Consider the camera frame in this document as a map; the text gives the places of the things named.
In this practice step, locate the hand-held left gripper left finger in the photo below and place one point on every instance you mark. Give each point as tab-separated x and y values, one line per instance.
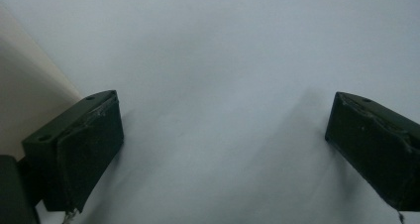
82	151

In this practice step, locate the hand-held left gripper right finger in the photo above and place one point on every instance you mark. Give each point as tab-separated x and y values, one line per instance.
373	144

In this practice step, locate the light grey table mat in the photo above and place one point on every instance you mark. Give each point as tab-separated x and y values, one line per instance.
224	85

